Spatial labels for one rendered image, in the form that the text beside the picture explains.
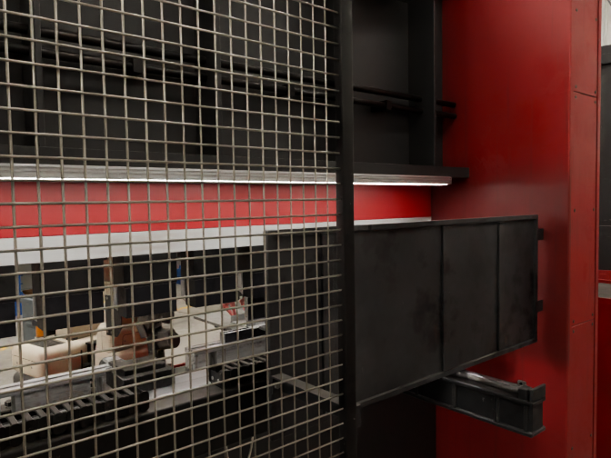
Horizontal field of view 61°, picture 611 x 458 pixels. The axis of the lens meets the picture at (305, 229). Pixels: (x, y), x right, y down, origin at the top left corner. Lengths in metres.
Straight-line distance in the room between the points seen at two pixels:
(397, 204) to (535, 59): 0.70
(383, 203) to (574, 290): 0.73
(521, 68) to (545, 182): 0.41
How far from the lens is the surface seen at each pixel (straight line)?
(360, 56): 1.91
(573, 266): 2.01
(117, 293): 1.51
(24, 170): 1.17
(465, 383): 1.72
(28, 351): 2.49
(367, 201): 1.95
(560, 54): 2.03
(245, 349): 1.67
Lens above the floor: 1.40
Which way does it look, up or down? 3 degrees down
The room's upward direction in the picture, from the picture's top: 1 degrees counter-clockwise
